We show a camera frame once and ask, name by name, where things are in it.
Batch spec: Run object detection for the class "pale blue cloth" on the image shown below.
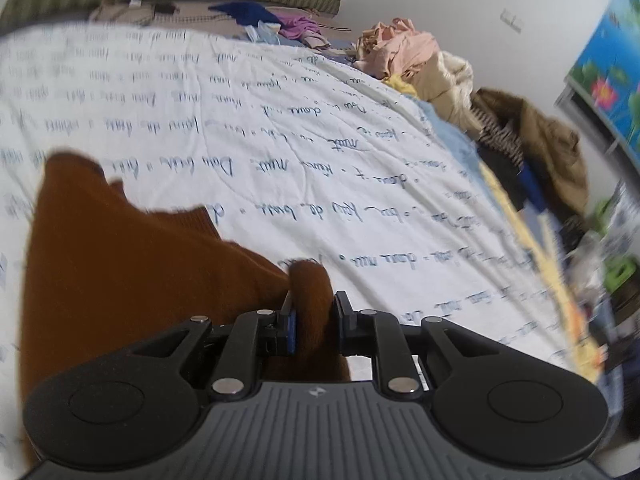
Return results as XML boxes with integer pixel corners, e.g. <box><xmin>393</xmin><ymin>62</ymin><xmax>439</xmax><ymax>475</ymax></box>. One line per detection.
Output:
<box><xmin>244</xmin><ymin>24</ymin><xmax>282</xmax><ymax>47</ymax></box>

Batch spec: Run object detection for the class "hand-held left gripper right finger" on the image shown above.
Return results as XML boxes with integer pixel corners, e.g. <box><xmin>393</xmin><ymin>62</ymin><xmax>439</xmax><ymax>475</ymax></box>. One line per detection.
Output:
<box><xmin>334</xmin><ymin>290</ymin><xmax>501</xmax><ymax>398</ymax></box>

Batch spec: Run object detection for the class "brown knit sweater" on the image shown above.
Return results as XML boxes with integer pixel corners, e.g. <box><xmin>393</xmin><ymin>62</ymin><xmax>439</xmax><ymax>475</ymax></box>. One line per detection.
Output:
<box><xmin>17</xmin><ymin>152</ymin><xmax>353</xmax><ymax>466</ymax></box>

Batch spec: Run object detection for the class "brown jacket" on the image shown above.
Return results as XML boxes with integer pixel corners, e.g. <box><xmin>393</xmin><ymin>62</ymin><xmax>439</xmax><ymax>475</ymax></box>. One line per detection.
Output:
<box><xmin>472</xmin><ymin>87</ymin><xmax>592</xmax><ymax>218</ymax></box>

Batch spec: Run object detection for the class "dark blue cloth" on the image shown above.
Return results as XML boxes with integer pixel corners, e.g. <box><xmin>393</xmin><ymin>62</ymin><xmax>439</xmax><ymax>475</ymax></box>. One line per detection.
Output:
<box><xmin>207</xmin><ymin>1</ymin><xmax>283</xmax><ymax>28</ymax></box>

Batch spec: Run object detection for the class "black striped cloth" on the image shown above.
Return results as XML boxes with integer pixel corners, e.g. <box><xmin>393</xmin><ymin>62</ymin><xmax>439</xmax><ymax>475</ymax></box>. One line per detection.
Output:
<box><xmin>475</xmin><ymin>119</ymin><xmax>527</xmax><ymax>161</ymax></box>

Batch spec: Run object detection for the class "blue and purple clothes pile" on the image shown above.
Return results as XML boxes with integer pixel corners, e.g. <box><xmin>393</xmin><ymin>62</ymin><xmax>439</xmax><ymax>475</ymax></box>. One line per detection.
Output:
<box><xmin>87</xmin><ymin>0</ymin><xmax>351</xmax><ymax>37</ymax></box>

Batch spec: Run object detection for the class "white wall switch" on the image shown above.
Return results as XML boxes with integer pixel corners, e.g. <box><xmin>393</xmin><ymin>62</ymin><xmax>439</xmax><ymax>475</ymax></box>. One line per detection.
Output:
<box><xmin>500</xmin><ymin>8</ymin><xmax>524</xmax><ymax>34</ymax></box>

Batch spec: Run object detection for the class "pink clothes pile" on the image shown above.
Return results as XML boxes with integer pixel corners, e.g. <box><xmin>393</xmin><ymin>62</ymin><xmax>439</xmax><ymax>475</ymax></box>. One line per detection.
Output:
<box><xmin>352</xmin><ymin>17</ymin><xmax>442</xmax><ymax>81</ymax></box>

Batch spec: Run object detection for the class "green plastic object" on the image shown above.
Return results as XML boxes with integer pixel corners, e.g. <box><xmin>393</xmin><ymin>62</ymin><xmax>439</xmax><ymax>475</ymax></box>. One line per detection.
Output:
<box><xmin>594</xmin><ymin>199</ymin><xmax>640</xmax><ymax>297</ymax></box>

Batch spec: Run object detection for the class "light blue sheet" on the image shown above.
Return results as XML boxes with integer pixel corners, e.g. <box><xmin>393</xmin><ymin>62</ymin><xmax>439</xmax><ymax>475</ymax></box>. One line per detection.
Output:
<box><xmin>414</xmin><ymin>99</ymin><xmax>502</xmax><ymax>211</ymax></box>

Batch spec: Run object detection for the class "white script-printed quilt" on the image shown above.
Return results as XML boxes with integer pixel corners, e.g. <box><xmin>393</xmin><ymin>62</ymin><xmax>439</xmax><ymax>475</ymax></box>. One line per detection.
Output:
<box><xmin>0</xmin><ymin>20</ymin><xmax>576</xmax><ymax>461</ymax></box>

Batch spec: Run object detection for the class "purple cloth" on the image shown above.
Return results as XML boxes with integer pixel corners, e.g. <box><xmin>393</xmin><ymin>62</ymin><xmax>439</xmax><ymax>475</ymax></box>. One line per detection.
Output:
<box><xmin>277</xmin><ymin>15</ymin><xmax>322</xmax><ymax>45</ymax></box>

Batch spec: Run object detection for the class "cream cloth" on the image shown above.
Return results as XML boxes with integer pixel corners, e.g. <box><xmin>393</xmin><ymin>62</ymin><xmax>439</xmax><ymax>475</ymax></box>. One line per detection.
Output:
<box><xmin>425</xmin><ymin>50</ymin><xmax>477</xmax><ymax>127</ymax></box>

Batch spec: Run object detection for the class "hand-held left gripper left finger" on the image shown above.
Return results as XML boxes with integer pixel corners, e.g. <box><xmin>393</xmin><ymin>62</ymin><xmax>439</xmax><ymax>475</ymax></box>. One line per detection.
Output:
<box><xmin>135</xmin><ymin>291</ymin><xmax>299</xmax><ymax>401</ymax></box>

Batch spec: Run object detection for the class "colourful lotus poster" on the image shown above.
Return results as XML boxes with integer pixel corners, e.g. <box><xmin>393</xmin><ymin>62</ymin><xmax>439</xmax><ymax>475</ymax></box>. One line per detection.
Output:
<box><xmin>564</xmin><ymin>0</ymin><xmax>640</xmax><ymax>156</ymax></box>

